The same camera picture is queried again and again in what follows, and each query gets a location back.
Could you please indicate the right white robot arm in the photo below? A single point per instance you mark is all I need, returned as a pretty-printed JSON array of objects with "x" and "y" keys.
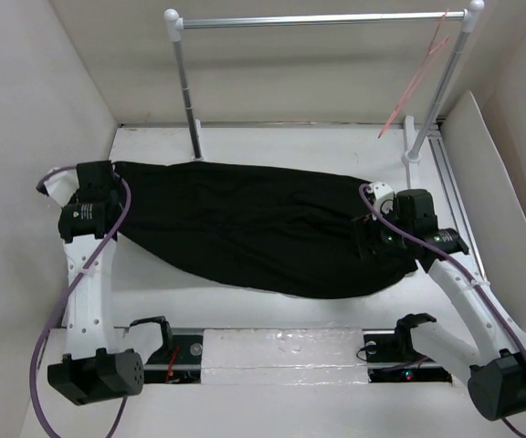
[{"x": 493, "y": 367}]

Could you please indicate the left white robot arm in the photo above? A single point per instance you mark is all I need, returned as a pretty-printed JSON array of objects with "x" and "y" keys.
[{"x": 100, "y": 362}]

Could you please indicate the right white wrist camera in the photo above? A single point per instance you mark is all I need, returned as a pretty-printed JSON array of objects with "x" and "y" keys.
[{"x": 381, "y": 196}]

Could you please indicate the white foam block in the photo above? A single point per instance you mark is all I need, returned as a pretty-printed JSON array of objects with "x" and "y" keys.
[{"x": 286, "y": 357}]

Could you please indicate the white and silver clothes rack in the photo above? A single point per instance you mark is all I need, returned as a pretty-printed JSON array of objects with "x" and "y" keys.
[{"x": 315, "y": 62}]

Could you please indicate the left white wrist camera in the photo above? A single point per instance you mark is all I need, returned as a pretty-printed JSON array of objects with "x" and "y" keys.
[{"x": 59, "y": 184}]

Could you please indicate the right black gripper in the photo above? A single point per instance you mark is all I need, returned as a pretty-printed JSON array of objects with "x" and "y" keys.
[{"x": 363, "y": 226}]

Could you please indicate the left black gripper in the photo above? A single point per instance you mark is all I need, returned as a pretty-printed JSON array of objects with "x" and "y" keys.
[{"x": 75, "y": 198}]

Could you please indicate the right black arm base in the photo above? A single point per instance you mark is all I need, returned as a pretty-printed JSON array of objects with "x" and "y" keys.
[{"x": 386, "y": 363}]

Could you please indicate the pink wire hanger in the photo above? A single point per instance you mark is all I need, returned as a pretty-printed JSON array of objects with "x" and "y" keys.
[{"x": 434, "y": 50}]

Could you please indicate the orange zip tie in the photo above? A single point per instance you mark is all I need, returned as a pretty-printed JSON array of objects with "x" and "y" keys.
[{"x": 171, "y": 374}]

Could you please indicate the black trousers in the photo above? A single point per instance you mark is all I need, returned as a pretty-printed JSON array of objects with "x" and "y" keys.
[{"x": 281, "y": 230}]

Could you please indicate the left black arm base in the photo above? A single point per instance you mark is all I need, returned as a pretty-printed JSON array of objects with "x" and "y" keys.
[{"x": 181, "y": 356}]

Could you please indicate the aluminium rail right side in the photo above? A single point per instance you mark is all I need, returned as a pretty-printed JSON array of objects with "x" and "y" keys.
[{"x": 454, "y": 199}]

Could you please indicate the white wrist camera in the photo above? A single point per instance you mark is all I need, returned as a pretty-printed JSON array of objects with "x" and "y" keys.
[
  {"x": 381, "y": 196},
  {"x": 59, "y": 184}
]

